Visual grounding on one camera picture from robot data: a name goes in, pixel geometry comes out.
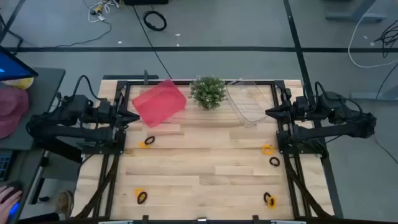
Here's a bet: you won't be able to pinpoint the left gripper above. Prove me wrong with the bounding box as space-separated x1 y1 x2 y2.
110 105 141 126

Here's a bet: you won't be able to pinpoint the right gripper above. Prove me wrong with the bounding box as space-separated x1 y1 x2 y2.
265 101 302 123

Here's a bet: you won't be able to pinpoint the pink plastic bin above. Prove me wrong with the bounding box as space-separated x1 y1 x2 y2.
131 78 187 129

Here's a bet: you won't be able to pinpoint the clear plastic bin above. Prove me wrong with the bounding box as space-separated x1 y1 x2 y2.
226 78 276 128

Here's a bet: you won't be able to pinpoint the potted artificial green plant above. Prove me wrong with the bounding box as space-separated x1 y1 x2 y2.
189 75 228 111

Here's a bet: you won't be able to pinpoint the grey side desk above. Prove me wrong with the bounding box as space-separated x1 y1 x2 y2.
0 67 67 152

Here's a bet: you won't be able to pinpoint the grey desk foot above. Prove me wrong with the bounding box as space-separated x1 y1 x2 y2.
350 83 398 101
325 0 388 23

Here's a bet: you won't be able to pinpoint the person's shoe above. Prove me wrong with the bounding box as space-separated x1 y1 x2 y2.
55 190 75 218

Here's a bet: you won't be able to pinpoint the pink cap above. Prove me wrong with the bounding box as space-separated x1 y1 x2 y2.
0 86 30 139

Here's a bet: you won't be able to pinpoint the black equipment box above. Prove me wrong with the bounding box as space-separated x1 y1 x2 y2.
123 0 169 6

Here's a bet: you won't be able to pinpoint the computer monitor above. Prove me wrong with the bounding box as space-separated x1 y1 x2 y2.
0 45 39 82

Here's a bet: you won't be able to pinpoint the black computer mouse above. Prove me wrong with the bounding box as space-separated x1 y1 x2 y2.
5 180 24 222

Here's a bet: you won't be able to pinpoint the computer keyboard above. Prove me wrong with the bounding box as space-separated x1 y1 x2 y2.
0 155 13 181

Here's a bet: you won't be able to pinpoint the person's hand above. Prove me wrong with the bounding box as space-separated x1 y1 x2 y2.
0 185 23 223

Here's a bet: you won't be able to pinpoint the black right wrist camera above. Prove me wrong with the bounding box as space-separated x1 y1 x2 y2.
295 95 309 113

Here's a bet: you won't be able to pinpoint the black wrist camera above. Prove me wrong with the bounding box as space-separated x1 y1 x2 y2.
295 95 309 113
98 98 112 115

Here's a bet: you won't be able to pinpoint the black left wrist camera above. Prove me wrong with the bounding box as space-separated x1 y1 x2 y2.
98 98 112 115

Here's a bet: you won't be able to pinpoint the black aluminium table frame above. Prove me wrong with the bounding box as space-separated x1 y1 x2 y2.
81 79 324 224

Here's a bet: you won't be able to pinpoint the black bracket bar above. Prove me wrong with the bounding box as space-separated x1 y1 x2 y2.
102 70 159 85

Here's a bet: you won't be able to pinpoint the black cable bundle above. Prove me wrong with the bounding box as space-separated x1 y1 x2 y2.
284 155 333 218
74 154 121 218

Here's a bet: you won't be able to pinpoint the long white cable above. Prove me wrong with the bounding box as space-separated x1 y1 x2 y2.
347 14 398 68

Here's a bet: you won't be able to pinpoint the coiled black cable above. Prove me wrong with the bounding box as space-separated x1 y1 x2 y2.
142 10 168 32

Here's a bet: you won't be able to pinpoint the white cable bundle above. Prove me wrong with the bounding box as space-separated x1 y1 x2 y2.
82 0 122 23

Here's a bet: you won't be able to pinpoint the tangled black cables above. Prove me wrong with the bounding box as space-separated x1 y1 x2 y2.
374 19 398 58

